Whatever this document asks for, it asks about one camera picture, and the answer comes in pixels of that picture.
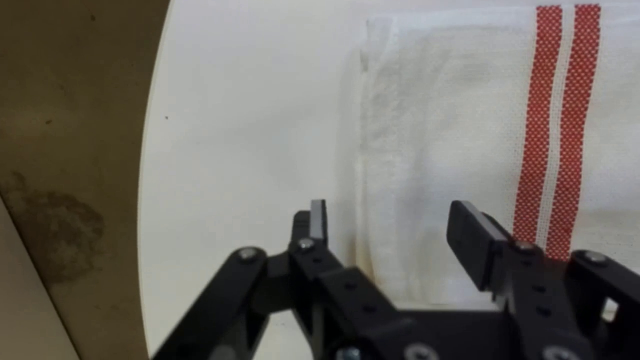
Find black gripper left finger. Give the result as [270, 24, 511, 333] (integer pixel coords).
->
[290, 199, 329, 252]

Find white towel with red stripes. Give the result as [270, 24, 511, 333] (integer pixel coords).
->
[356, 0, 640, 308]

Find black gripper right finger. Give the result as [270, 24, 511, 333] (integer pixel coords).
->
[447, 199, 511, 292]

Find white cabinet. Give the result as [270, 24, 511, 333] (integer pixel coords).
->
[0, 202, 81, 360]

